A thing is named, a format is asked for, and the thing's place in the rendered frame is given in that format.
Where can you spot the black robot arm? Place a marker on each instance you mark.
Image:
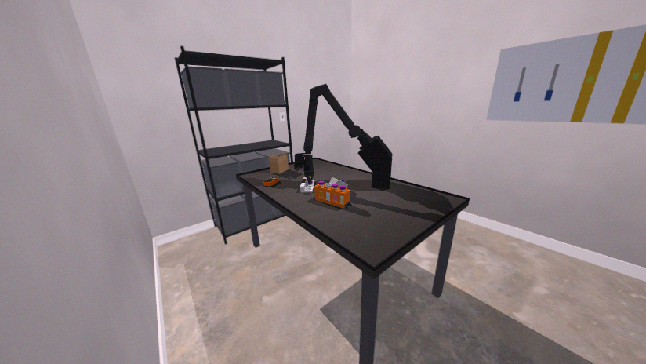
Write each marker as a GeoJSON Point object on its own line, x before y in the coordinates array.
{"type": "Point", "coordinates": [354, 131]}

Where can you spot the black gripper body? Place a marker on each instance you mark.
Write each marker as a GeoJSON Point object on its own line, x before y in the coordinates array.
{"type": "Point", "coordinates": [311, 169]}

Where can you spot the small brown cardboard box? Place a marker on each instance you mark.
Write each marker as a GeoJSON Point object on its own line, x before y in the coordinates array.
{"type": "Point", "coordinates": [278, 164]}

